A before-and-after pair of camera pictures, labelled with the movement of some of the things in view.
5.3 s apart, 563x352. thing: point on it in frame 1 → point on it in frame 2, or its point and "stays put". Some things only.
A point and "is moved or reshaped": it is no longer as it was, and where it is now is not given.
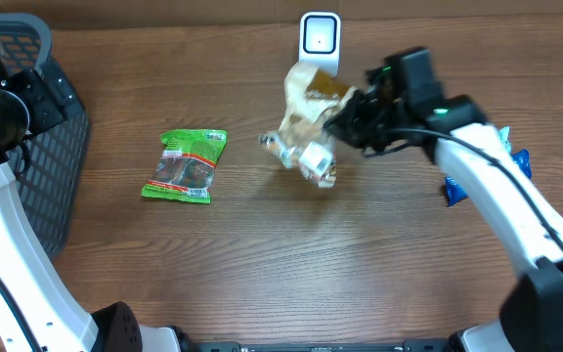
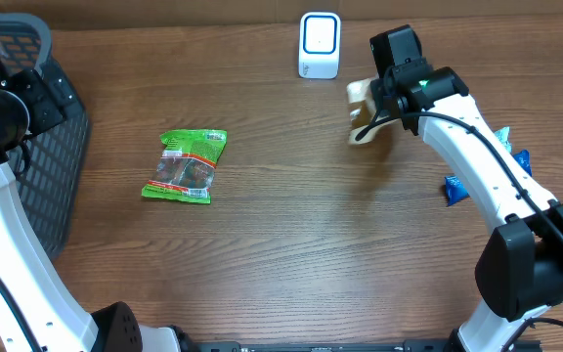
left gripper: [30, 83] stays put
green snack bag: [186, 170] stays put
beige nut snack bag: [301, 142] is moved or reshaped
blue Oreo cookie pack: [454, 193] stays put
